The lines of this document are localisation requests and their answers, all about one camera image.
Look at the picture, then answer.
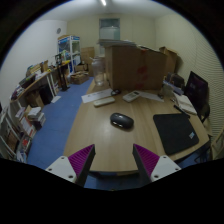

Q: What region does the low cardboard box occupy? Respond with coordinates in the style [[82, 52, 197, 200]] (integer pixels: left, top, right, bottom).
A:
[[69, 70, 90, 85]]

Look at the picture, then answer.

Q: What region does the black bag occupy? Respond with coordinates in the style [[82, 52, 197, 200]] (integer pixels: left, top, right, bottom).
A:
[[166, 72, 186, 90]]

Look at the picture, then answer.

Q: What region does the large brown cardboard box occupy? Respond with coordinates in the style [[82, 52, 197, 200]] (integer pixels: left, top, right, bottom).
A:
[[104, 43, 168, 92]]

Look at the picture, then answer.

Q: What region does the white printed paper sheet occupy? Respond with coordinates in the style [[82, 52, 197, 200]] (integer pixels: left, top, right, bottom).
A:
[[81, 88, 114, 104]]

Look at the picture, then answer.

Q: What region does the black metal stand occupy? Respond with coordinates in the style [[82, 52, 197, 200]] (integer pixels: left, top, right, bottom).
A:
[[54, 52, 71, 92]]

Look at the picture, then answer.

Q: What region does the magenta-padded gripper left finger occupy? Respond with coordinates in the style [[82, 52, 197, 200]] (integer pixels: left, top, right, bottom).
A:
[[45, 143, 97, 188]]

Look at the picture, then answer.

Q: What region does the black mouse pad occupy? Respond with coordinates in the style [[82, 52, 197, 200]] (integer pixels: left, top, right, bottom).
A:
[[152, 113, 200, 156]]

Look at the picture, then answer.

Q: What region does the long wooden side desk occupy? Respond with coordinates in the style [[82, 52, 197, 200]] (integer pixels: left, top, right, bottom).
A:
[[9, 59, 73, 111]]

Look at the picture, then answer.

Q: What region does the open white notebook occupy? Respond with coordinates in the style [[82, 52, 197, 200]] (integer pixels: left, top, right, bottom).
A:
[[173, 92, 198, 116]]

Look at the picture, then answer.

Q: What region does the white remote with display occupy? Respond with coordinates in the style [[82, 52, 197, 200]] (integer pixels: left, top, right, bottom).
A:
[[122, 90, 142, 103]]

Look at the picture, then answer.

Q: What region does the blue white display cabinet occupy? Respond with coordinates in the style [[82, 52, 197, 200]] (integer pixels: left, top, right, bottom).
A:
[[57, 34, 82, 74]]

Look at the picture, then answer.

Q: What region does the black office chair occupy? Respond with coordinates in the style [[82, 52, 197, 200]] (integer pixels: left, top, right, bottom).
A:
[[199, 102, 213, 125]]

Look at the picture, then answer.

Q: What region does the open brown cardboard box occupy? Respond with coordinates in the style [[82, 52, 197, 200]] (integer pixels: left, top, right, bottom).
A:
[[158, 45, 179, 78]]

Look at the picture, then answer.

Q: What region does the clear glass jar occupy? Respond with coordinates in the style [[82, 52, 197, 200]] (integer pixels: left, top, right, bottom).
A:
[[91, 56, 107, 87]]

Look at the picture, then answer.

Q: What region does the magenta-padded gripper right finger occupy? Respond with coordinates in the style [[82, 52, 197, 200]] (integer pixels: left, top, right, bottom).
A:
[[132, 143, 182, 188]]

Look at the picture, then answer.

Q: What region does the black marker pen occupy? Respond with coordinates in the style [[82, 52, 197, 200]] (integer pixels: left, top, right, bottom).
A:
[[172, 104, 191, 119]]

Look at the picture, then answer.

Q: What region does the window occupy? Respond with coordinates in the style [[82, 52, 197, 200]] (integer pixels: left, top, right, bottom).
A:
[[98, 18, 121, 41]]

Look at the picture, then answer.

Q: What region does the slim white remote control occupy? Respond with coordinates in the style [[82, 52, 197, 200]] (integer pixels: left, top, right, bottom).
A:
[[93, 96, 116, 108]]

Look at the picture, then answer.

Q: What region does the black computer mouse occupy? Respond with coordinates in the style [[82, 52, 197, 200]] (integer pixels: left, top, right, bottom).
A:
[[109, 112, 135, 130]]

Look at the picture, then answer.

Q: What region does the shelf unit with books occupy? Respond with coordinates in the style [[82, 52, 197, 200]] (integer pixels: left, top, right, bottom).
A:
[[0, 99, 48, 164]]

